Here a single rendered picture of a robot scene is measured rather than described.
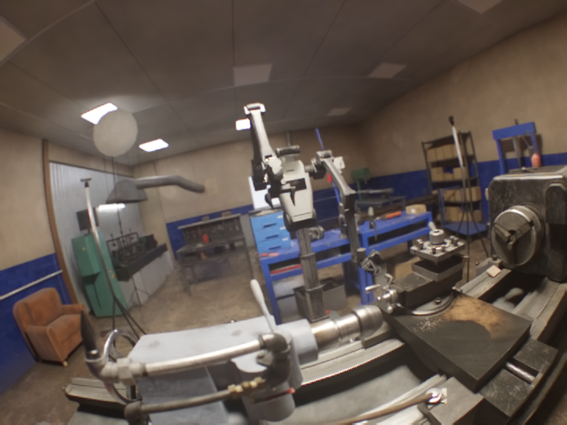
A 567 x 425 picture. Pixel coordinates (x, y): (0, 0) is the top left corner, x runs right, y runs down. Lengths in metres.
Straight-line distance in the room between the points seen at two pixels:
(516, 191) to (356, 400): 1.17
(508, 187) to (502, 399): 0.98
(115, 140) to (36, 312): 2.68
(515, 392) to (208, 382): 0.77
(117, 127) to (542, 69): 6.54
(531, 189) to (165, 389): 1.53
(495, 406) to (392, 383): 0.42
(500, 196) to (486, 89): 3.92
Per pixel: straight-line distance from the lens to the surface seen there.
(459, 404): 0.72
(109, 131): 3.76
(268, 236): 2.42
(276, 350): 0.41
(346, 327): 0.60
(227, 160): 7.66
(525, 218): 1.14
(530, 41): 4.92
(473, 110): 5.34
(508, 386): 0.78
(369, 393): 0.93
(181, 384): 0.59
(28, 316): 3.88
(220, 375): 0.56
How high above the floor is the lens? 1.46
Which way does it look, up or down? 5 degrees down
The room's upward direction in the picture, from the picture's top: 12 degrees counter-clockwise
